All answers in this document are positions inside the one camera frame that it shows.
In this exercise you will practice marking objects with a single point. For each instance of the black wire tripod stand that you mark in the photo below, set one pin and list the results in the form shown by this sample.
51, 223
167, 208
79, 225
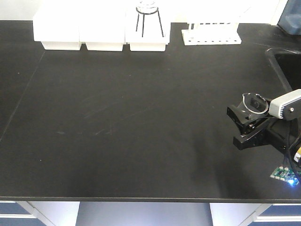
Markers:
143, 21

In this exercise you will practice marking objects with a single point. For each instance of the glass dish on tripod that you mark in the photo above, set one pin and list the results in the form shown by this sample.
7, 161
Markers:
147, 7

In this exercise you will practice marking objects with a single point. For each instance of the black lab sink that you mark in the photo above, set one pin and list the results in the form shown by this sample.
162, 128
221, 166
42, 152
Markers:
287, 65

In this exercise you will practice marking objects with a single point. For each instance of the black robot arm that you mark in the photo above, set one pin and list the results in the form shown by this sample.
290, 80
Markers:
269, 119

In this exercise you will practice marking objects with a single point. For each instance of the green circuit board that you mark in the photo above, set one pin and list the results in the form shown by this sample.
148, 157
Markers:
285, 174

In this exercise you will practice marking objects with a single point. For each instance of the left white storage box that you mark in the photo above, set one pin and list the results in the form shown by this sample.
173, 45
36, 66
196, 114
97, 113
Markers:
56, 26

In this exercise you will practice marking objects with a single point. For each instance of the white test tube rack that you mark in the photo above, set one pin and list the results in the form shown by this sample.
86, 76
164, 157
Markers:
222, 33

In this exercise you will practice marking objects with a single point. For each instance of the middle white storage box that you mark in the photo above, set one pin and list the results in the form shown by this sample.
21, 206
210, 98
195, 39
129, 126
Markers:
102, 27

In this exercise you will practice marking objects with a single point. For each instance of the small clear glass beaker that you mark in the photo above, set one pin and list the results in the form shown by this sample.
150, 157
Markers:
253, 105

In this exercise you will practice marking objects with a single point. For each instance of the blue bin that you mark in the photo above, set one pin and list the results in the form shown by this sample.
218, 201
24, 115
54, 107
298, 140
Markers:
290, 20

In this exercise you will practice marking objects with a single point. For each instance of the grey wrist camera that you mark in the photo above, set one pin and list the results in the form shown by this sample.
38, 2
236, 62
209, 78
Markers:
287, 106

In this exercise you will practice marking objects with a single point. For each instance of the right white storage box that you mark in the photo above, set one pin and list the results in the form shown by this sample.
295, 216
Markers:
152, 39

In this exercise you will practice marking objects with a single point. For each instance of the white storage box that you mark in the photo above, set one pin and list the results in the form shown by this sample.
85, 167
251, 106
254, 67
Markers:
56, 26
152, 39
102, 27

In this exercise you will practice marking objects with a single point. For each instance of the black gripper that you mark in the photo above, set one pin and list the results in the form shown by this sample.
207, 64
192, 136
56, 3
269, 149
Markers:
280, 134

